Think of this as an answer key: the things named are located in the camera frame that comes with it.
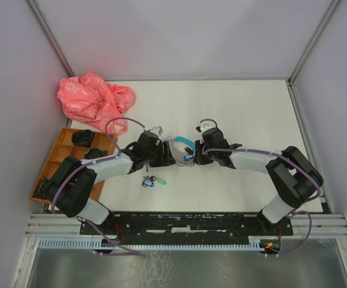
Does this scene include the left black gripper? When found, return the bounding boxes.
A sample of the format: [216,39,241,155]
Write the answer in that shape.
[144,140,176,167]

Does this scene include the dark blue key tag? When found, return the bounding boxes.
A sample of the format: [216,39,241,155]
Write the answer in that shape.
[183,154,194,161]

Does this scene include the light blue key tag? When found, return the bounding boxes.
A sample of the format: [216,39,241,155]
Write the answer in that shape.
[173,136,195,154]

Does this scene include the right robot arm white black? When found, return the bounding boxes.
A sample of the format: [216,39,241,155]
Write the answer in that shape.
[195,124,324,235]

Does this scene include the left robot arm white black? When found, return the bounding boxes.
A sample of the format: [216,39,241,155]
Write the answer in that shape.
[41,130,176,234]

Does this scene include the green key tag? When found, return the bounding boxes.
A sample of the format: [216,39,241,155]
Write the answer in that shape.
[155,177,167,185]

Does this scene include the blue key tag on table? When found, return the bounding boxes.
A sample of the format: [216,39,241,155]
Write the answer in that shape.
[142,178,155,187]

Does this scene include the green black bundle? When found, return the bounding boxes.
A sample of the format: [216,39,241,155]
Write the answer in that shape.
[84,148,107,160]

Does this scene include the black bundle top compartment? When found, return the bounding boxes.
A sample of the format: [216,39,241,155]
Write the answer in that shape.
[71,130,95,148]

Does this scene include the black bundle compartment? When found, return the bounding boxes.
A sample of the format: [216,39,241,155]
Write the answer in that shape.
[34,177,52,200]
[71,130,95,148]

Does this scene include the orange wooden compartment tray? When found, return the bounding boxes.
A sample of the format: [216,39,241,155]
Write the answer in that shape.
[28,127,118,205]

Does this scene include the pink plastic bag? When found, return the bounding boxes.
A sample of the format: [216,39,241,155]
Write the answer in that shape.
[57,72,136,136]

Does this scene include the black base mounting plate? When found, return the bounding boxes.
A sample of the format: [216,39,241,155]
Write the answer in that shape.
[97,211,294,241]

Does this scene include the black bundle bottom compartment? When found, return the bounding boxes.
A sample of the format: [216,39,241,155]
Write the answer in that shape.
[34,177,52,200]

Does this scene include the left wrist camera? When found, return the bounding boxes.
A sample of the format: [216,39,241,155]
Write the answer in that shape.
[148,126,163,137]

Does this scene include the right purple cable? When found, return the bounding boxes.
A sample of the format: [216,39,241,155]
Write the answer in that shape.
[199,118,324,258]

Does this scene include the aluminium frame rail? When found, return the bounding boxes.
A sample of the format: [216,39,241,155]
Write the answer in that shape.
[26,214,347,239]

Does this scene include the white cable duct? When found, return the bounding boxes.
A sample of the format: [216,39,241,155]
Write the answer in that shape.
[37,235,267,249]

